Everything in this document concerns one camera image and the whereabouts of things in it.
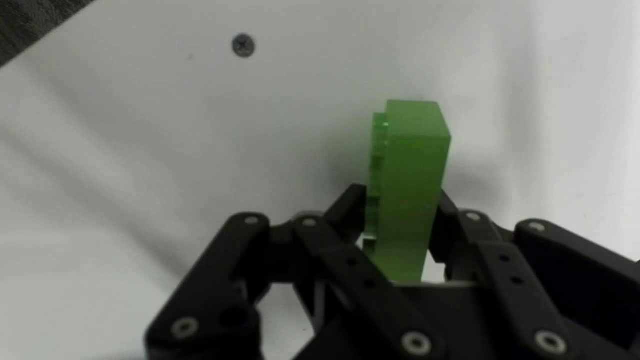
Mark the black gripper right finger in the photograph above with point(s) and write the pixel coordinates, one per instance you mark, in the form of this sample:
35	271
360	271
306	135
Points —
532	281

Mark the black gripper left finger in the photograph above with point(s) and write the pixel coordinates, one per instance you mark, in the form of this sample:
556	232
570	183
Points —
212	292

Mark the green toy brick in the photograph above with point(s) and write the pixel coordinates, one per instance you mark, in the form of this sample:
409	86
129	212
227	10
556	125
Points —
413	173

